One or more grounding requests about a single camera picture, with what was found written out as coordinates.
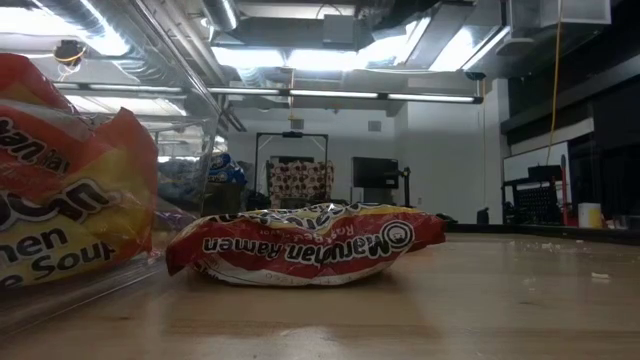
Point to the yellow snack packet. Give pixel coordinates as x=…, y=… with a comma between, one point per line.
x=310, y=250

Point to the blue Maruchan ramen pack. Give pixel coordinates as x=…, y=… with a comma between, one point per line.
x=227, y=170

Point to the orange Maruchan ramen pack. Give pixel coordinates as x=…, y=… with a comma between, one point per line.
x=75, y=200

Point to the patterned box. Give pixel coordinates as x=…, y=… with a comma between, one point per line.
x=300, y=180

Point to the black monitor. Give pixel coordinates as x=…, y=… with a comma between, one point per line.
x=375, y=172

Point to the suspended linear light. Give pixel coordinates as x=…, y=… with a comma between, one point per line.
x=325, y=93

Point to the smoky dark plastic bin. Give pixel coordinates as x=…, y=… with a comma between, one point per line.
x=225, y=197

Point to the bright ceiling light panel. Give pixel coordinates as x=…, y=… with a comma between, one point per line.
x=300, y=57

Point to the grey ceiling unit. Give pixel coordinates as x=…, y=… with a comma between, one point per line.
x=340, y=32

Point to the whiteboard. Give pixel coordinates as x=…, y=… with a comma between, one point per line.
x=530, y=160

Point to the black crate rack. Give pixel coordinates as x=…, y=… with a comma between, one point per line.
x=537, y=200

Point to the red pole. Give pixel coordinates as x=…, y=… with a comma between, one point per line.
x=564, y=190

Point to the clear plastic bin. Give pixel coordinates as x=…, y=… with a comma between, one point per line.
x=100, y=310

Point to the pale yellow roll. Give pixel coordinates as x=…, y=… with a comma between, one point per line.
x=590, y=215

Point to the black ceiling sensor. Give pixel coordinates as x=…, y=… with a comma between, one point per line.
x=70, y=51

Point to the small grey wall box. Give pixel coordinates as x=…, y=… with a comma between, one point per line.
x=297, y=124

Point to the grey wall vent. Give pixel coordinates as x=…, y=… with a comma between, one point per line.
x=374, y=125

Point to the black security camera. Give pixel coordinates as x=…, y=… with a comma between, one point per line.
x=475, y=76

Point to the round silver ceiling duct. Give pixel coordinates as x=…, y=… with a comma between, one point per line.
x=220, y=12

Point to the white ceiling duct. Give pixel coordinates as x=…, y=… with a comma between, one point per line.
x=575, y=12

